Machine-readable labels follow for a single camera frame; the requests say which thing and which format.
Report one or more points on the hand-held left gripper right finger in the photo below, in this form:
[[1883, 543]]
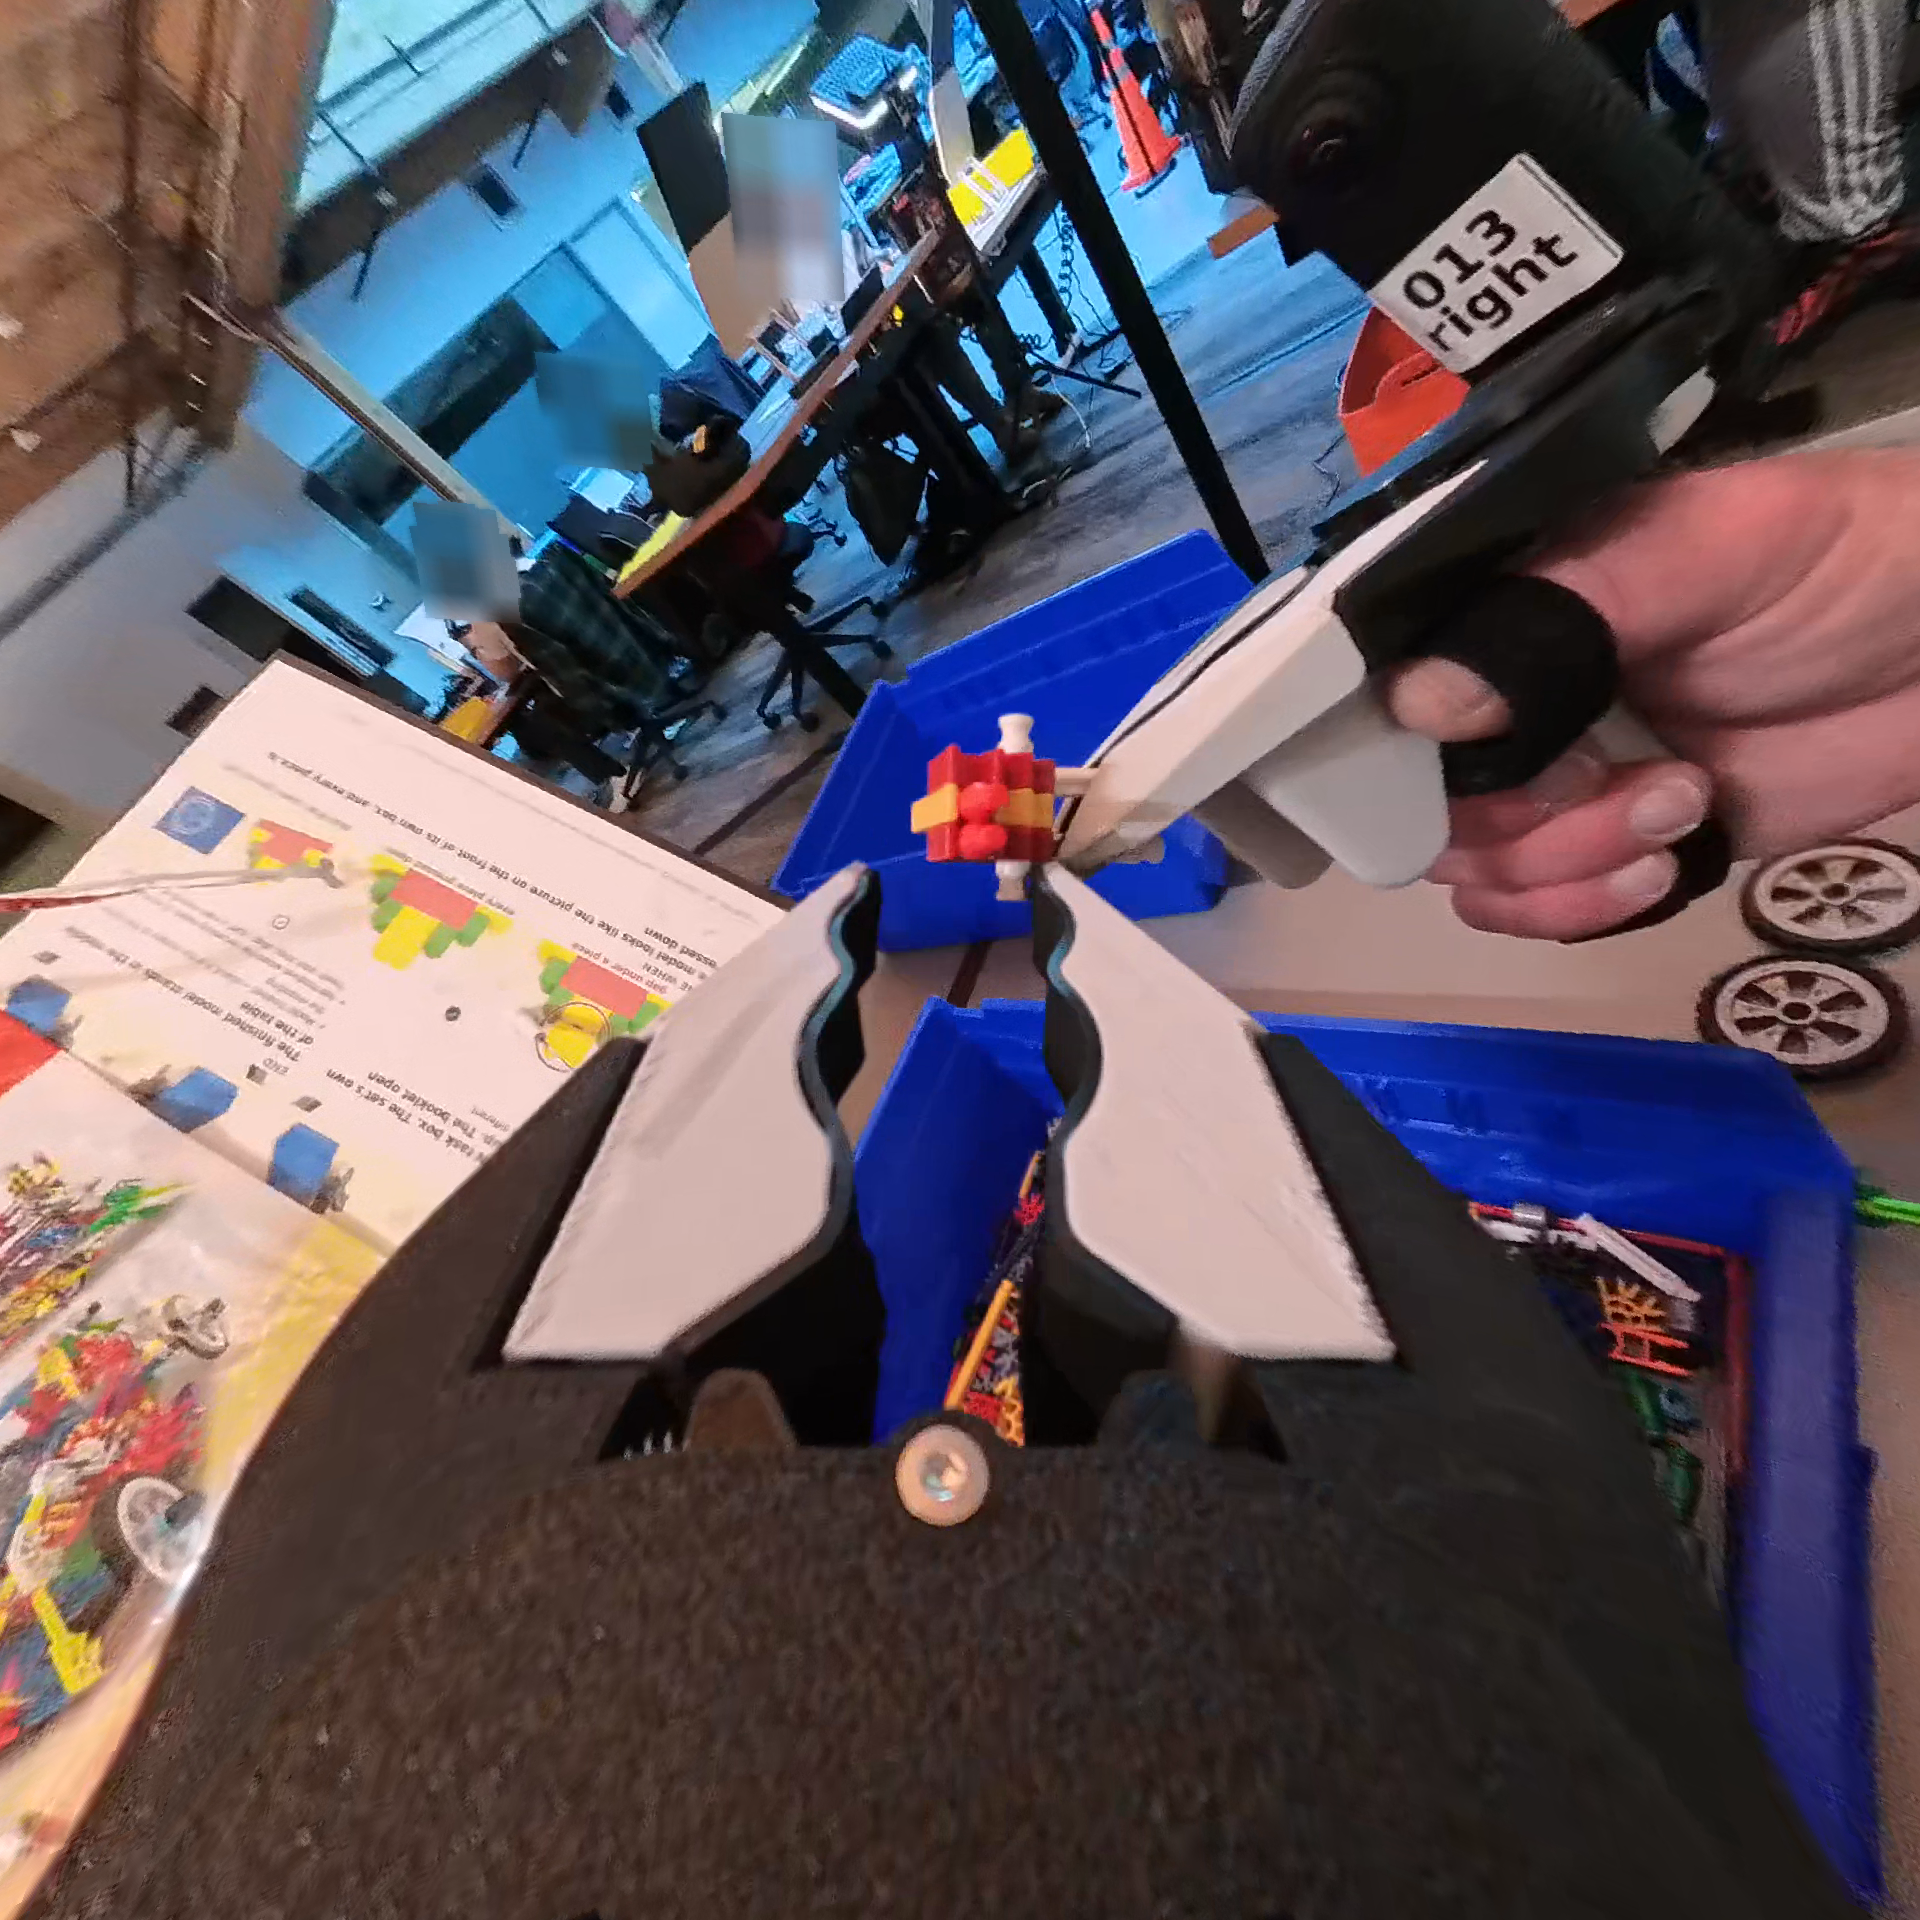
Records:
[[1202, 1172]]

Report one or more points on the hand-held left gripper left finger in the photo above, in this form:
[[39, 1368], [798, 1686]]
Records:
[[707, 1154]]

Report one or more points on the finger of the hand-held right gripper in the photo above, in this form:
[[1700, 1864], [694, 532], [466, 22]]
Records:
[[1293, 674]]

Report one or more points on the red yellow toy construction piece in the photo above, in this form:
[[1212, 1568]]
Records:
[[987, 806]]

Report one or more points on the person's right hand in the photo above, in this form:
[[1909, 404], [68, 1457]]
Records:
[[1772, 645]]

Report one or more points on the empty blue plastic bin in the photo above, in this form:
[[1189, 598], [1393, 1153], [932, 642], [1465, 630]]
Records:
[[1020, 720]]

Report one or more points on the black metal pole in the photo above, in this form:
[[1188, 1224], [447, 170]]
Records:
[[1125, 286]]

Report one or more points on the white instruction sheet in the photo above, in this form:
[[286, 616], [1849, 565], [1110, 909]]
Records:
[[391, 930]]

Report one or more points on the pile of colourful toy pieces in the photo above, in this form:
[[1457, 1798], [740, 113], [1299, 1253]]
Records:
[[1622, 1352]]

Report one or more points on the colourful toy package bag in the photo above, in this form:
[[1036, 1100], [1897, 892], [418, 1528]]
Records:
[[122, 1440]]

